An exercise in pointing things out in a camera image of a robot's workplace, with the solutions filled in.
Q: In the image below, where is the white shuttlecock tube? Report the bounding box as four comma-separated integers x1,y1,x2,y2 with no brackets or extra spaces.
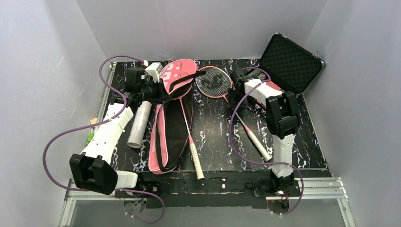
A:
127,101,152,148

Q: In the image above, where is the black poker chip case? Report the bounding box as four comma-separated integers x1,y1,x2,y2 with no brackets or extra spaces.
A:
259,33,325,94

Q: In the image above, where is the pink badminton racket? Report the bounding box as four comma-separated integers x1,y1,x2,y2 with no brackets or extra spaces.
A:
173,84,204,180
195,66,272,162

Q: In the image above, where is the tan wooden block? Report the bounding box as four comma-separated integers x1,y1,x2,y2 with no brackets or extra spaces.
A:
90,118,98,125

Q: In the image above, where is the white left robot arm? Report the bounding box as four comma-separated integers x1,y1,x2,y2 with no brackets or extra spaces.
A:
70,101,152,195

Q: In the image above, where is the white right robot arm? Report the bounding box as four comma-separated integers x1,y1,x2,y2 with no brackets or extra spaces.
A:
229,67,301,180

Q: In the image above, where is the green clip on wall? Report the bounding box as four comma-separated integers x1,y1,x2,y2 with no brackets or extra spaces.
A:
87,131,94,145

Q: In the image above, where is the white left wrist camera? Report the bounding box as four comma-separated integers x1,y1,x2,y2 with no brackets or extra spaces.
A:
145,62,163,82

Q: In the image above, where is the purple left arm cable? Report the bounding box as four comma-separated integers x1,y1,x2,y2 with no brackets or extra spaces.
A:
42,55,166,225

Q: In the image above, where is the pink racket bag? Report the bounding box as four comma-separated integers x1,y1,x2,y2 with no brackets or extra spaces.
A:
148,59,198,175

